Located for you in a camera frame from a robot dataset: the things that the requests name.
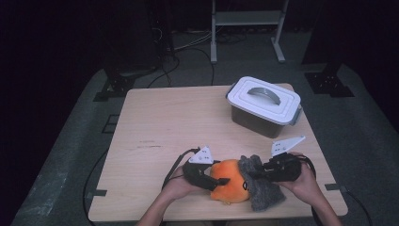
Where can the black stand base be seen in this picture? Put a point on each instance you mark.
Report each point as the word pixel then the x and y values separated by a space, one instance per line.
pixel 116 86
pixel 329 83

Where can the orange plush toy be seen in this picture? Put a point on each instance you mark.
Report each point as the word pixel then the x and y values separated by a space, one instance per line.
pixel 229 185

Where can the person's left hand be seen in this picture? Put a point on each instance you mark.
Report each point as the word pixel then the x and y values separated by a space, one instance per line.
pixel 177 188

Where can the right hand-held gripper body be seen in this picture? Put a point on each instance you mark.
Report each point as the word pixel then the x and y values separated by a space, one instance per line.
pixel 284 169

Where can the person's right hand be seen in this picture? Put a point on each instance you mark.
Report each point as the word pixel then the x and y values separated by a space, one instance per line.
pixel 304 188

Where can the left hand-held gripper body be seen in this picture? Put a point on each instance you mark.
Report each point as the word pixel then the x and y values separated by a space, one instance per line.
pixel 200 157

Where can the white metal stand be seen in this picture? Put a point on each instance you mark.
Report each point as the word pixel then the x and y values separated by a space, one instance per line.
pixel 216 19

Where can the brown transparent storage box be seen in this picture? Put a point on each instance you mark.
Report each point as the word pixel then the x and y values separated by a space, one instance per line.
pixel 254 124

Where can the dark tape strip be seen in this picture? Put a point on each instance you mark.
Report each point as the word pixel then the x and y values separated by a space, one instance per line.
pixel 95 193
pixel 335 187

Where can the grey fuzzy cloth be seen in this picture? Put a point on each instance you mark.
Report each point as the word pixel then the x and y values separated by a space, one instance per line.
pixel 263 194

